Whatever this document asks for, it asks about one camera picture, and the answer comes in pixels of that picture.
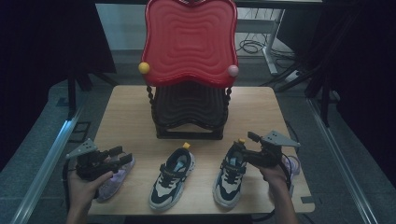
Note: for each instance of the metal floor rail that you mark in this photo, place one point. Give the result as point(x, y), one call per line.
point(342, 161)
point(46, 168)

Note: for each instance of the navy and white sneaker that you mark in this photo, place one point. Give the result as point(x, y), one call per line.
point(229, 183)
point(169, 183)

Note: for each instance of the person's left hand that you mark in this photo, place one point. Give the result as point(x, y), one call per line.
point(82, 191)

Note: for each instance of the white desk frame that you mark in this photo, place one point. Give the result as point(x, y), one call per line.
point(270, 46)

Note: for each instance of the black metal stand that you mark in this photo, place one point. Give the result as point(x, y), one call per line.
point(325, 102)
point(72, 93)

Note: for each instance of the red and black shoe rack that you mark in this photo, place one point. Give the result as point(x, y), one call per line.
point(190, 40)

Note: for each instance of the person's right hand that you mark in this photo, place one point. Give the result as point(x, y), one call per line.
point(275, 177)

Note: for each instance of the white power strip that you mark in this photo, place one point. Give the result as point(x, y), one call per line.
point(294, 75)

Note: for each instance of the pink glitter sandal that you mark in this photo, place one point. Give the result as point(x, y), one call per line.
point(294, 165)
point(112, 186)

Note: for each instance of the dark curtain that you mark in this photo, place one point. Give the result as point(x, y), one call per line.
point(46, 46)
point(367, 62)

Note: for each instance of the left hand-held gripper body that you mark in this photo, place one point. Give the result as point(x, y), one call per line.
point(90, 165)

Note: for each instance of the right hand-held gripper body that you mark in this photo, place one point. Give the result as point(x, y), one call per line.
point(267, 155)

